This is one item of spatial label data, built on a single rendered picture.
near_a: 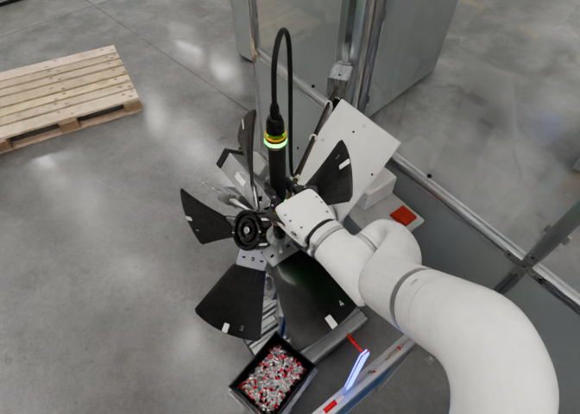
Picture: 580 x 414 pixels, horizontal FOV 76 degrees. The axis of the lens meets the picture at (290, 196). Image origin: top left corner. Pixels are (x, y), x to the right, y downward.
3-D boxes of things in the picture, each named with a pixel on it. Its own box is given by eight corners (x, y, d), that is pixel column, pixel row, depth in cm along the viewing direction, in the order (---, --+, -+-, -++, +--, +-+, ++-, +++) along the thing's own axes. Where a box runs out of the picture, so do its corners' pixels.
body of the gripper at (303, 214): (303, 258, 77) (273, 222, 83) (341, 234, 81) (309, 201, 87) (305, 239, 71) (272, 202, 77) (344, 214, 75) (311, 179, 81)
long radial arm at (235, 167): (294, 203, 131) (273, 202, 122) (283, 220, 134) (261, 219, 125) (250, 156, 146) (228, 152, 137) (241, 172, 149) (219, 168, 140)
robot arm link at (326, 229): (312, 266, 77) (302, 255, 78) (343, 244, 80) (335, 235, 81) (313, 244, 70) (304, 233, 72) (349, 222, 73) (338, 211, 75)
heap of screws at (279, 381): (275, 343, 126) (275, 338, 122) (308, 372, 121) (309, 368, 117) (236, 391, 117) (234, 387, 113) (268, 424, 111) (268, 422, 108)
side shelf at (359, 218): (362, 172, 174) (363, 168, 171) (422, 223, 155) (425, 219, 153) (323, 196, 165) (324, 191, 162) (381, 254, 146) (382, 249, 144)
